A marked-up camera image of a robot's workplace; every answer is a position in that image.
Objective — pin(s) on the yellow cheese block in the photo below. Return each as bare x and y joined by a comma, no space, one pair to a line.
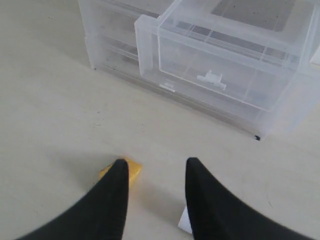
134,169

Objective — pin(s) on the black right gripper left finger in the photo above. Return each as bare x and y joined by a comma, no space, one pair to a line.
99,215

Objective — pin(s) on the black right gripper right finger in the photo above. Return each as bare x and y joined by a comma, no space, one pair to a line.
217,214

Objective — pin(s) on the white plastic drawer cabinet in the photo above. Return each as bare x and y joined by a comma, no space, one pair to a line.
296,102

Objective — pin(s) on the translucent bottom wide drawer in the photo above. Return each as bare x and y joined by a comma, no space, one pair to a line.
120,59

